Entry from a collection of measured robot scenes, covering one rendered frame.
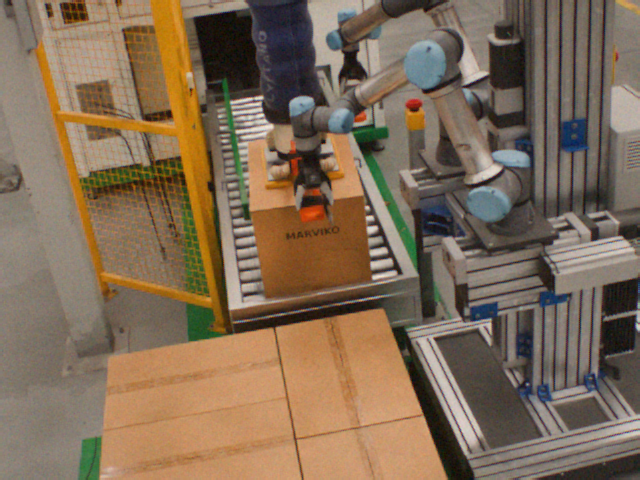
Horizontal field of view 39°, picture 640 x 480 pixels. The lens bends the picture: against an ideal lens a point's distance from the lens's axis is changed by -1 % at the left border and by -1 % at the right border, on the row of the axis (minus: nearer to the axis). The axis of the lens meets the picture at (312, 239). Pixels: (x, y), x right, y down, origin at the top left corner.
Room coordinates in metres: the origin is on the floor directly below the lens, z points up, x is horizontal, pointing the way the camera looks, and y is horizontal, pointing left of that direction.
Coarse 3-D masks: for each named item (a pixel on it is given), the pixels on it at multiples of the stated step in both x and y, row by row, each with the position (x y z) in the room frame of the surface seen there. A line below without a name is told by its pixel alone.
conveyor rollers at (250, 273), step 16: (256, 96) 4.96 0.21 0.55; (224, 112) 4.84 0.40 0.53; (240, 112) 4.77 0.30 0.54; (256, 112) 4.76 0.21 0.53; (224, 128) 4.58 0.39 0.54; (240, 128) 4.58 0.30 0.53; (256, 128) 4.50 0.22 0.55; (224, 144) 4.39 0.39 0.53; (240, 144) 4.32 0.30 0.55; (224, 160) 4.21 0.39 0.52; (240, 160) 4.13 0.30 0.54; (240, 208) 3.63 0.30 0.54; (368, 208) 3.46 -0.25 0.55; (240, 224) 3.50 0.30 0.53; (368, 224) 3.35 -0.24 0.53; (240, 240) 3.33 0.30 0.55; (368, 240) 3.19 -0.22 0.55; (240, 256) 3.23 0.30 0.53; (256, 256) 3.23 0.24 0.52; (384, 256) 3.09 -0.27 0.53; (240, 272) 3.08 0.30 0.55; (256, 272) 3.06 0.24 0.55; (384, 272) 2.93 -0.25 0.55; (256, 288) 2.96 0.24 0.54
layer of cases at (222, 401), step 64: (320, 320) 2.69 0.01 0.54; (384, 320) 2.63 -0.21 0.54; (128, 384) 2.47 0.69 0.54; (192, 384) 2.42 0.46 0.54; (256, 384) 2.38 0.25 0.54; (320, 384) 2.33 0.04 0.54; (384, 384) 2.29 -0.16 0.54; (128, 448) 2.14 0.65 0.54; (192, 448) 2.11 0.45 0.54; (256, 448) 2.07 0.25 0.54; (320, 448) 2.03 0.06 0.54; (384, 448) 2.00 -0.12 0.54
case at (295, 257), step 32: (256, 160) 3.23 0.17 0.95; (352, 160) 3.11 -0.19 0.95; (256, 192) 2.96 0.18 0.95; (288, 192) 2.92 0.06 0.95; (352, 192) 2.86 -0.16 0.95; (256, 224) 2.82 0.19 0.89; (288, 224) 2.82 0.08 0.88; (320, 224) 2.82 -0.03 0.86; (352, 224) 2.82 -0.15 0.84; (288, 256) 2.82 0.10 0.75; (320, 256) 2.82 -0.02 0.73; (352, 256) 2.82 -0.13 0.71; (288, 288) 2.82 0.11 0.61; (320, 288) 2.82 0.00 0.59
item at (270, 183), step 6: (264, 150) 3.26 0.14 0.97; (270, 150) 3.20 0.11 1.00; (264, 156) 3.21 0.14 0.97; (264, 162) 3.16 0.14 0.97; (264, 168) 3.11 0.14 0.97; (270, 168) 3.09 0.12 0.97; (264, 174) 3.06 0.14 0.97; (270, 174) 3.04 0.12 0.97; (264, 180) 3.01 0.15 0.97; (270, 180) 2.99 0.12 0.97; (276, 180) 2.99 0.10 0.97; (282, 180) 2.98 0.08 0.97; (288, 180) 2.98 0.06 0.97; (270, 186) 2.97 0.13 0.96; (276, 186) 2.97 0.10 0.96
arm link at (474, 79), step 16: (432, 0) 3.01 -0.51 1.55; (448, 0) 3.01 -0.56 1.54; (432, 16) 3.03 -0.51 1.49; (448, 16) 3.00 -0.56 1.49; (464, 32) 3.00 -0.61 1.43; (464, 48) 2.96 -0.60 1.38; (464, 64) 2.94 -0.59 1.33; (464, 80) 2.92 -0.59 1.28; (480, 80) 2.90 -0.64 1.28; (480, 96) 2.86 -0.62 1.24
